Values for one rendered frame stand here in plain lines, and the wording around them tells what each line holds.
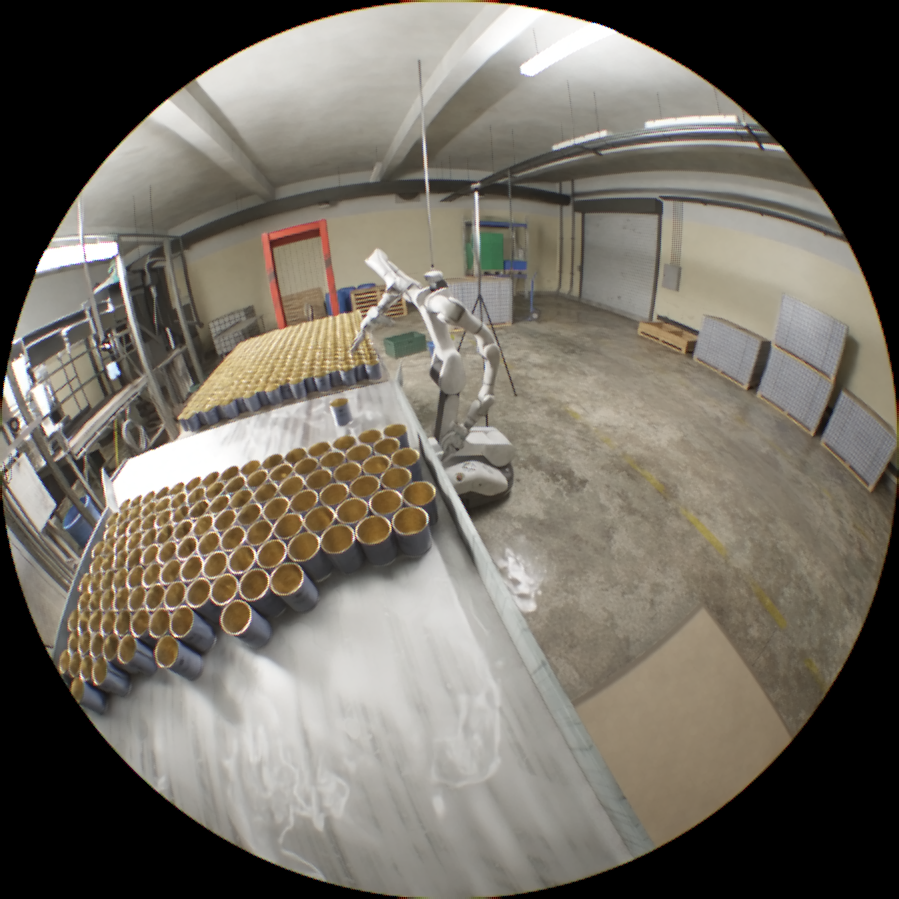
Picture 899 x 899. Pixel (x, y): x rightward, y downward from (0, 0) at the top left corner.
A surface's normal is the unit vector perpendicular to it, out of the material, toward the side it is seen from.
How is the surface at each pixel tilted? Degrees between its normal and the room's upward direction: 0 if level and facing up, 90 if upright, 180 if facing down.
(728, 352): 89
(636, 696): 0
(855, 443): 92
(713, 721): 0
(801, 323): 92
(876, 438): 88
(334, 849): 0
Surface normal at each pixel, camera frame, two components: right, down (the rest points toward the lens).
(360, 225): 0.33, 0.55
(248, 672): -0.05, -0.80
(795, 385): -0.92, 0.26
